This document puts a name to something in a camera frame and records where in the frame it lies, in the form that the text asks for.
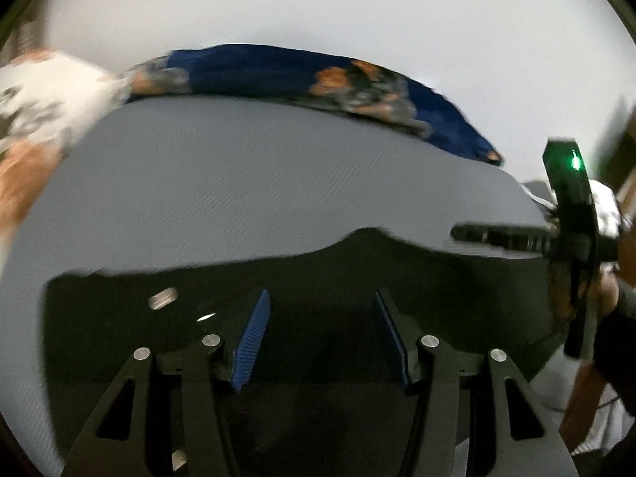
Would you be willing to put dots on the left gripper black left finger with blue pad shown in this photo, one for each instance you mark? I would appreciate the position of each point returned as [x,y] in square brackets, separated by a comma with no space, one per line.
[161,414]

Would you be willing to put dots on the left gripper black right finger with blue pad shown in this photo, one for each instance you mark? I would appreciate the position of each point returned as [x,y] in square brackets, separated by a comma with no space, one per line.
[475,414]

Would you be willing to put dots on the black pants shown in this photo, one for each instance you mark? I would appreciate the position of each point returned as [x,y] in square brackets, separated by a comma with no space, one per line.
[324,398]

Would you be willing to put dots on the black sleeved right forearm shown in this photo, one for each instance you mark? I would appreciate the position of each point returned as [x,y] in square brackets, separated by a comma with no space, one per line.
[614,347]

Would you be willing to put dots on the person's right hand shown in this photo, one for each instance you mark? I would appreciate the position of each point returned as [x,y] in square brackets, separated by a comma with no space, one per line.
[606,291]

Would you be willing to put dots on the white crumpled cloth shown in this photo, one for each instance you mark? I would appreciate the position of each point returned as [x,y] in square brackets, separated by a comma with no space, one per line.
[609,218]

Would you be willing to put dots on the grey mesh mattress cover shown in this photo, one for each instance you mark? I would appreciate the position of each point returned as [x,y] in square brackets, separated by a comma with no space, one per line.
[167,182]

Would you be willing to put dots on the navy floral blanket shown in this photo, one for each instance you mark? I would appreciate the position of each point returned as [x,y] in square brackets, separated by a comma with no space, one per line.
[324,82]

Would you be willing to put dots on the white floral pillow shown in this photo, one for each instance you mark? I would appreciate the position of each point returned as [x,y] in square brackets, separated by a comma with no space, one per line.
[49,102]

